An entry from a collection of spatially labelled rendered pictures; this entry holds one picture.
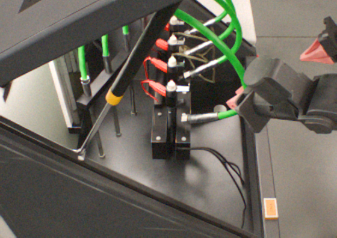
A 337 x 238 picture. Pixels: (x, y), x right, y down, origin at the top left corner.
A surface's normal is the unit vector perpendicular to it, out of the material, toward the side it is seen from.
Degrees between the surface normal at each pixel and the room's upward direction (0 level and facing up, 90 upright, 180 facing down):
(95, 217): 90
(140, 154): 0
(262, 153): 0
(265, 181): 0
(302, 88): 47
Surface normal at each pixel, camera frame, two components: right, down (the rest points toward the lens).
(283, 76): 0.44, -0.07
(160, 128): 0.00, -0.63
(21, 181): -0.03, 0.77
